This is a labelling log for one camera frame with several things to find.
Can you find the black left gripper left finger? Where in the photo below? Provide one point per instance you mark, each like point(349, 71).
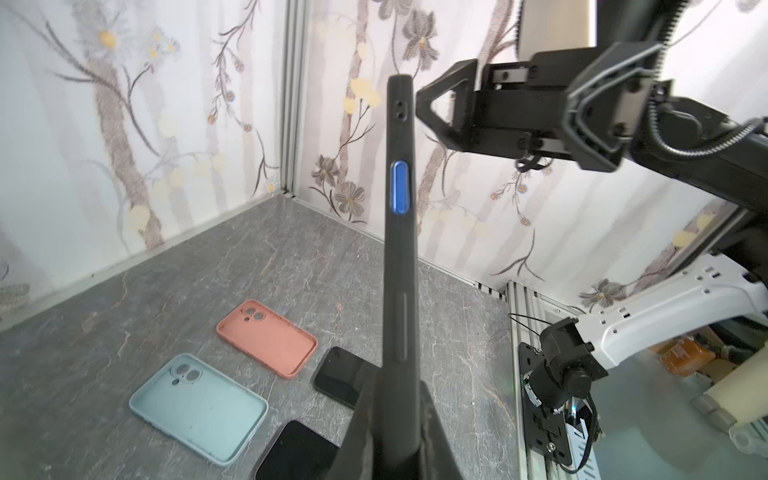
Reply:
point(355, 458)

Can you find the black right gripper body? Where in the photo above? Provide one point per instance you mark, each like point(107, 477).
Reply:
point(582, 104)

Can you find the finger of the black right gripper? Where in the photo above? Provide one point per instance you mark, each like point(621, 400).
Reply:
point(446, 105)

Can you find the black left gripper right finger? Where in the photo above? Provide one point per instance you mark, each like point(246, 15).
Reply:
point(435, 459)

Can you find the phone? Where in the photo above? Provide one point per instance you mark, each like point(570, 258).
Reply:
point(296, 453)
point(397, 430)

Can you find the black smartphone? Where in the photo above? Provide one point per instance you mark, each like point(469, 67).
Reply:
point(343, 375)

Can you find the pale blue phone case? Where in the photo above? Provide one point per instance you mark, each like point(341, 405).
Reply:
point(200, 407)

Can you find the pink phone case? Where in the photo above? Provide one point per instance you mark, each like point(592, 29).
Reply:
point(267, 337)

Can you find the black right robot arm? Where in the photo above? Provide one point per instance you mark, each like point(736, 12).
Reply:
point(590, 239)

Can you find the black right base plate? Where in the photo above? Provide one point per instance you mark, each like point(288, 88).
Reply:
point(543, 425)

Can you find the aluminium mounting rail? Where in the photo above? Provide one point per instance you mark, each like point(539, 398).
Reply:
point(555, 369)

